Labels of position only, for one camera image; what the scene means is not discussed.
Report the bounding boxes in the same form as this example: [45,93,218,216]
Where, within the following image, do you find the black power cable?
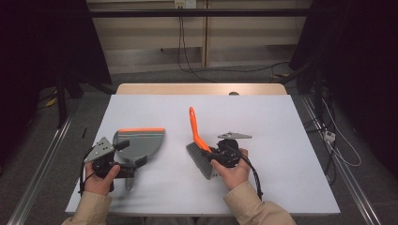
[176,7,217,83]
[181,15,290,74]

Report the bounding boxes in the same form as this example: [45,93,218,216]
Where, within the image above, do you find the black curtain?
[0,0,113,168]
[289,0,398,181]

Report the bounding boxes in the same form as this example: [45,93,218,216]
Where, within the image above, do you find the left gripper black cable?
[79,149,99,195]

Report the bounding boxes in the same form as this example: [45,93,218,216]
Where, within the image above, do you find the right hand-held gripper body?
[216,131,253,169]

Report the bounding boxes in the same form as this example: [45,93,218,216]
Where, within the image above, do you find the person's left hand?
[84,161,121,196]

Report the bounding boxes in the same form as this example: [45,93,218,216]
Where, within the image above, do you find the white cable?
[321,98,362,168]

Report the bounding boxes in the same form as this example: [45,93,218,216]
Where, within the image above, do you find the black metal stand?
[54,69,116,129]

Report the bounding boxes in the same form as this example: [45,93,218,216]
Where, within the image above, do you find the white power strip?
[323,130,337,143]

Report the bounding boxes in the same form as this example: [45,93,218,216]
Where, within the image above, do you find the grey dustpan with orange edge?
[112,127,166,192]

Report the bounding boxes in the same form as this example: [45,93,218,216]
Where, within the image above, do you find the metal floor rail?
[8,116,74,225]
[299,95,381,225]

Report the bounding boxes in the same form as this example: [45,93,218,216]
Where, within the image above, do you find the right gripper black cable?
[233,144,264,202]

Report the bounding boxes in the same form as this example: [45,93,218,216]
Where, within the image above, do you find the person's right hand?
[209,148,252,192]

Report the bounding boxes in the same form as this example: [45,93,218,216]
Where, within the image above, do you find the black horizontal bar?
[88,8,314,18]

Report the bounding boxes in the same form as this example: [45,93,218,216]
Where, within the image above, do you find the orange hand brush grey bristles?
[186,106,221,181]

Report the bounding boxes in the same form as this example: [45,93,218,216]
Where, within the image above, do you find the bundle of black cables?
[297,59,338,186]

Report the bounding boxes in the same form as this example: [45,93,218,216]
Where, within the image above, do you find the white wall socket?
[174,0,197,9]

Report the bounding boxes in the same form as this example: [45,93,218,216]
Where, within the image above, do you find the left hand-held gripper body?
[84,136,137,180]

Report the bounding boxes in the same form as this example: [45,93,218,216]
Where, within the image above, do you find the wooden table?
[115,82,288,97]

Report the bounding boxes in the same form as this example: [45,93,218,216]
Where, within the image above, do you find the white table board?
[65,94,342,217]

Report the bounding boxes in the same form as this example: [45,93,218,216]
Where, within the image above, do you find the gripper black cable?
[233,144,264,202]
[79,149,99,195]

